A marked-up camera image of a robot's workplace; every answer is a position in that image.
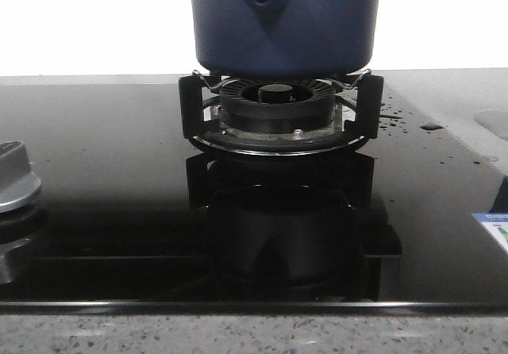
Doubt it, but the black round gas burner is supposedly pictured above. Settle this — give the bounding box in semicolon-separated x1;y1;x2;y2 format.
219;79;336;134

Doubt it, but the silver stove control knob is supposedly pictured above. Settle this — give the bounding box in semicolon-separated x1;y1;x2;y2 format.
1;140;41;214

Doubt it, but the black glass gas cooktop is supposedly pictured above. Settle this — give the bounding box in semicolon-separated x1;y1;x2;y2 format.
1;83;507;315

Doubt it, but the black pot support grate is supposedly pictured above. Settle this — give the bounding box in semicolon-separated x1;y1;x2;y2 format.
178;70;384;156

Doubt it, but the dark blue cooking pot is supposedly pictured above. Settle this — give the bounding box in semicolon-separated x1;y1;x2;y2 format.
191;0;379;79

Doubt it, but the blue energy label sticker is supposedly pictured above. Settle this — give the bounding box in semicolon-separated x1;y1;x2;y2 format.
472;213;508;252

